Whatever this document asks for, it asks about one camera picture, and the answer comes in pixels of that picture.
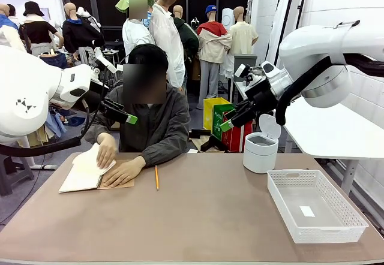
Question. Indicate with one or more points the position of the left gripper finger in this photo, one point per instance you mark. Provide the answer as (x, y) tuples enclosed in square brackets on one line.
[(112, 104), (132, 120)]

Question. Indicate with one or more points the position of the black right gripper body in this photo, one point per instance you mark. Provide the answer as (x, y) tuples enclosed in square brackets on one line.
[(262, 97)]

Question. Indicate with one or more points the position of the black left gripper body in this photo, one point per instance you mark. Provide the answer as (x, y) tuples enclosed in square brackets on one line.
[(93, 97)]

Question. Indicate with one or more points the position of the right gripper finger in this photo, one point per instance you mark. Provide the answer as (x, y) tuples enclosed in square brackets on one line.
[(240, 121), (243, 107)]

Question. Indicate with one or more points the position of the orange pencil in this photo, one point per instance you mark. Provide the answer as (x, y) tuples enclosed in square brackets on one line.
[(156, 178)]

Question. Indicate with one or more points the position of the spiral notebook brown cover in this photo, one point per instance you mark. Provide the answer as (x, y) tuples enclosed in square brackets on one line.
[(81, 175)]

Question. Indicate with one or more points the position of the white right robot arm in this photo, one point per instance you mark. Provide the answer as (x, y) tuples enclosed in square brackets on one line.
[(315, 46)]

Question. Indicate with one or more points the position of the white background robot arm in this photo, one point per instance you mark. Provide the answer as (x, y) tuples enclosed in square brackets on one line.
[(85, 13)]

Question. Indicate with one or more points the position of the person's left forearm grey sleeve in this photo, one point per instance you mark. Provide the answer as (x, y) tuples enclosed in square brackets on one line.
[(165, 154)]

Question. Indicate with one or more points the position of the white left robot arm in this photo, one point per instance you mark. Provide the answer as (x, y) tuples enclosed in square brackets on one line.
[(27, 97)]

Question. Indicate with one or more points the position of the person's right forearm grey sleeve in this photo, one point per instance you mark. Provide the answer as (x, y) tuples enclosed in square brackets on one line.
[(94, 128)]

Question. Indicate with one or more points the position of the person's right hand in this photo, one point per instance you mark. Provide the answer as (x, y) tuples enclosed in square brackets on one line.
[(107, 151)]

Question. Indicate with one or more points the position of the person's left hand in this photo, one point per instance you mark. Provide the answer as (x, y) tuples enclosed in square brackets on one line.
[(126, 172)]

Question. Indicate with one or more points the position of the red recycling bin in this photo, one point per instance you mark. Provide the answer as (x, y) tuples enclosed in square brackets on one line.
[(237, 139)]

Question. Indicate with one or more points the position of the small white side table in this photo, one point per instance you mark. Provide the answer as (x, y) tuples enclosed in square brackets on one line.
[(238, 86)]

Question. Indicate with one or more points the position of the green recycling bin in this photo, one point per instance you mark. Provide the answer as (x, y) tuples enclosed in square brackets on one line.
[(217, 121)]

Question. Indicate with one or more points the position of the seated person grey jacket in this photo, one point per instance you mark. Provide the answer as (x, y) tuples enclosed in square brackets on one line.
[(162, 124)]

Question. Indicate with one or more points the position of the yellow recycling bin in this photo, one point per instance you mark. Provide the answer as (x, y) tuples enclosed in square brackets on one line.
[(209, 113)]

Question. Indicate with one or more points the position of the white round trash bin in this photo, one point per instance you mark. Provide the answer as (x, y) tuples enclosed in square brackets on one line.
[(259, 157)]

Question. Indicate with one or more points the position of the grey cabinet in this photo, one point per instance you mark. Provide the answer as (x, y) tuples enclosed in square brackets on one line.
[(244, 59)]

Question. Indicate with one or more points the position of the blue hanging garment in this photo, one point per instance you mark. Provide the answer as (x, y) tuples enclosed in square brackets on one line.
[(57, 125)]

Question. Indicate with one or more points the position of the small white floor card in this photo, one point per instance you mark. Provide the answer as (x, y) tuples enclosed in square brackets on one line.
[(192, 150)]

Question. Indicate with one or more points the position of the black cap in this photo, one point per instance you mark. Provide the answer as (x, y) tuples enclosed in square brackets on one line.
[(147, 53)]

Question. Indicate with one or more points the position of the mannequin cream shirt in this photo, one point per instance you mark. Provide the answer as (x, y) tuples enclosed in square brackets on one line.
[(243, 38)]

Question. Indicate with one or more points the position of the mannequin black hoodie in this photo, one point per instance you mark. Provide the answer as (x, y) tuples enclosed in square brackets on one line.
[(79, 35)]

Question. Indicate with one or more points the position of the mannequin blue cap red jacket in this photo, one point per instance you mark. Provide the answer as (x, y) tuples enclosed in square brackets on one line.
[(213, 43)]

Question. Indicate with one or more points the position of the mannequin green checked hat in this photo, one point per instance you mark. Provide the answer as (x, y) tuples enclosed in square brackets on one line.
[(135, 34)]

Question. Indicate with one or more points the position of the large white table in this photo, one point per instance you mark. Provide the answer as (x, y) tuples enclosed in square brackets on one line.
[(330, 139)]

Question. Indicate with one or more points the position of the tall mannequin white shirt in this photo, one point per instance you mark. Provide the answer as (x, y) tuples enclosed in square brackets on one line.
[(168, 43)]

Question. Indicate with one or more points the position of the white oblong device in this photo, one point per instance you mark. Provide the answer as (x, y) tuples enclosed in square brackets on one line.
[(228, 19)]

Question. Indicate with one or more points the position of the mannequin black bucket hat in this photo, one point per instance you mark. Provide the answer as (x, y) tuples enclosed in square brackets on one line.
[(37, 31)]

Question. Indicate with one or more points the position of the mannequin dark green jacket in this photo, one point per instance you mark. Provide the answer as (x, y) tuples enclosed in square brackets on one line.
[(189, 37)]

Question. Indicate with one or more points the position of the grey step stool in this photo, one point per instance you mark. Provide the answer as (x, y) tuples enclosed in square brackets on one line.
[(18, 175)]

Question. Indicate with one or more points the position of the mannequin blue white shirt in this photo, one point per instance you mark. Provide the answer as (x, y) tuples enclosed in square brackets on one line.
[(7, 29)]

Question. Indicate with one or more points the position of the small white basket label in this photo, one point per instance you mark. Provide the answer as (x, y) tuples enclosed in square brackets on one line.
[(307, 211)]

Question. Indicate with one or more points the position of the background person dark hair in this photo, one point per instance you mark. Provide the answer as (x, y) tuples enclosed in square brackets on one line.
[(12, 10)]

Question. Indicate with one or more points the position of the white perforated plastic basket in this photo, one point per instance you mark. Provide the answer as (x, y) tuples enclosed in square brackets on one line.
[(318, 232)]

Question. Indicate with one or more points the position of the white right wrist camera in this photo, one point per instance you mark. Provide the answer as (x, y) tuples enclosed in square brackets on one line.
[(241, 70)]

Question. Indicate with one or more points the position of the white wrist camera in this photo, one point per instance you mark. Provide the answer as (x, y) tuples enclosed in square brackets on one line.
[(241, 70), (106, 64)]

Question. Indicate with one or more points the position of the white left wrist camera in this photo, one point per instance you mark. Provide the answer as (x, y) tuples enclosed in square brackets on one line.
[(106, 64)]

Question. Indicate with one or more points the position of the black wall conduit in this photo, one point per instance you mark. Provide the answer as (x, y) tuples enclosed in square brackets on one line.
[(302, 4), (285, 25)]

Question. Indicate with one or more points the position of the white table leg frame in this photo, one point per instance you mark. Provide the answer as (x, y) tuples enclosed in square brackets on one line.
[(45, 166)]

